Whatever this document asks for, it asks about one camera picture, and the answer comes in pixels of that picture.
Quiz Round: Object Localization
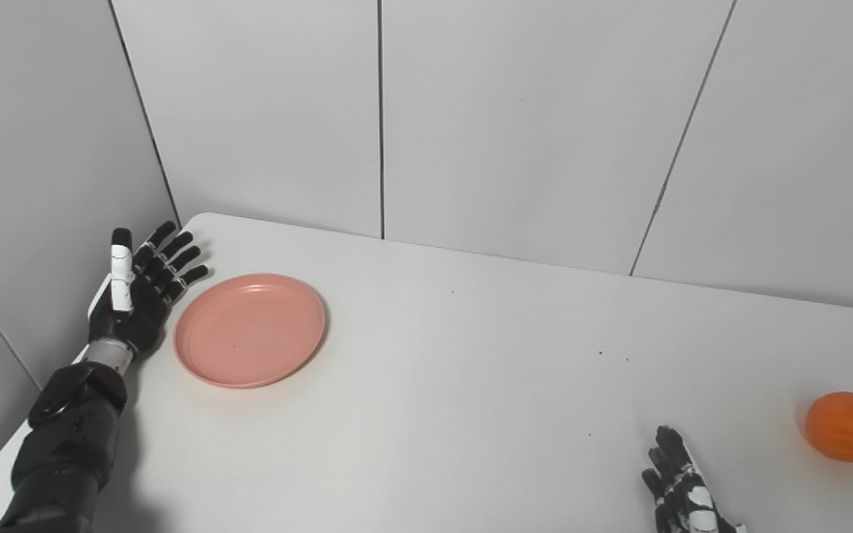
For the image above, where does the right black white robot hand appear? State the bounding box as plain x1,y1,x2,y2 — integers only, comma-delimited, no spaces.
641,425,749,533

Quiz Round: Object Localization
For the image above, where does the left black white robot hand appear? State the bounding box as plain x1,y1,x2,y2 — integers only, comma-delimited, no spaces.
87,220,210,361

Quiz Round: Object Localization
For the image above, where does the pink round plate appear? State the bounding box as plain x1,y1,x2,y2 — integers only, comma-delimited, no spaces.
173,273,327,389

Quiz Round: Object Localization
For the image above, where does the orange fruit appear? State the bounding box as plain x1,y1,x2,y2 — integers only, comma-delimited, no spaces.
804,392,853,463

